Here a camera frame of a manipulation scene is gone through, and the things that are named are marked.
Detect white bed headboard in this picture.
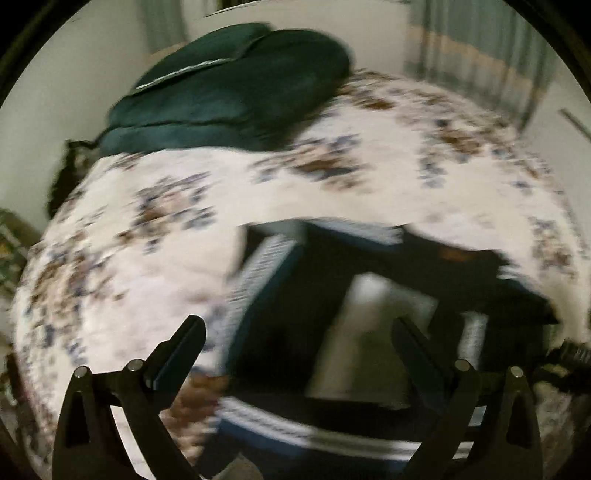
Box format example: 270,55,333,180
521,82,591,195

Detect teal curtain right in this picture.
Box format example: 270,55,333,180
405,0,558,130

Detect black clothes pile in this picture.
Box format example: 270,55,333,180
46,140,100,219

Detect black grey striped sweater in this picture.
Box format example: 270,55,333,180
197,219,556,479

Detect floral bed cover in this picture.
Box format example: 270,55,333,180
13,71,590,479

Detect dark green pillow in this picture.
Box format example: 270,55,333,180
129,22,273,95

